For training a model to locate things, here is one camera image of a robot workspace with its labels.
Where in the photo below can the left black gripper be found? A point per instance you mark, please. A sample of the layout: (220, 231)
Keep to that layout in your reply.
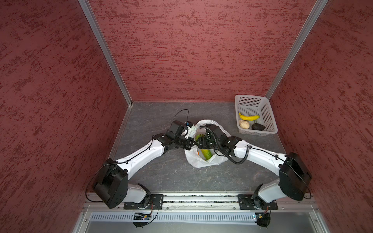
(189, 144)

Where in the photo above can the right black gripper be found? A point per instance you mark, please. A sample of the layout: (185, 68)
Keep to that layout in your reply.
(203, 143)

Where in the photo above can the green fruit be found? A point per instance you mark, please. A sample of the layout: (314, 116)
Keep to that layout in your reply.
(207, 154)

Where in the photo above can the beige round fruit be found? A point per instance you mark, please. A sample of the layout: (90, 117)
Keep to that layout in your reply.
(244, 124)

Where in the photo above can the yellow banana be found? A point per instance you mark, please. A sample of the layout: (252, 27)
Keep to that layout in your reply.
(248, 118)

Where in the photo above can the dark avocado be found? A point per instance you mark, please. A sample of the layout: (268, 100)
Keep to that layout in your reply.
(258, 127)

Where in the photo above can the green kiwi half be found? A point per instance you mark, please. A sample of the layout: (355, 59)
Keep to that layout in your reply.
(199, 136)

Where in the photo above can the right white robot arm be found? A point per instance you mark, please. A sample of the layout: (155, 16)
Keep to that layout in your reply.
(293, 176)

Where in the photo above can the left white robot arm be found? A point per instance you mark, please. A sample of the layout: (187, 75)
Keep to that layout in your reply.
(112, 181)

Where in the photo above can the white perforated plastic basket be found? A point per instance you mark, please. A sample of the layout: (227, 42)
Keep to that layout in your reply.
(249, 105)

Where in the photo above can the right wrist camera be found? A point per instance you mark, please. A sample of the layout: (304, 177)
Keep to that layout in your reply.
(217, 131)

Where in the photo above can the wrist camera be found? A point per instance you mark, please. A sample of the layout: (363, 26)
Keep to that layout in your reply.
(217, 131)
(179, 129)

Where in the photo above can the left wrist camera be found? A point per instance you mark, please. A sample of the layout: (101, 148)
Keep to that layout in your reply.
(179, 129)

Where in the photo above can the aluminium front rail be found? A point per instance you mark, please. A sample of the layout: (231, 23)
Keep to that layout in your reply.
(225, 202)

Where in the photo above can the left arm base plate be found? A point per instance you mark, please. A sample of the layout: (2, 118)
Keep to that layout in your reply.
(151, 201)

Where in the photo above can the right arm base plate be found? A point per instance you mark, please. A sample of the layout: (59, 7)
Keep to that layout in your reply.
(247, 202)

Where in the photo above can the white slotted cable duct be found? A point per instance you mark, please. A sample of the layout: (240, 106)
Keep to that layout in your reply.
(185, 217)

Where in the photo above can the left aluminium corner post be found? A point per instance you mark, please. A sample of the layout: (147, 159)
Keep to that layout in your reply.
(94, 25)

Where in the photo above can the aluminium corner post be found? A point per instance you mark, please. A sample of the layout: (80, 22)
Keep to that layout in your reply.
(302, 36)
(94, 25)

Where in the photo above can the right aluminium corner post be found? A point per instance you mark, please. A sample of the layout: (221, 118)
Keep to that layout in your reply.
(302, 36)

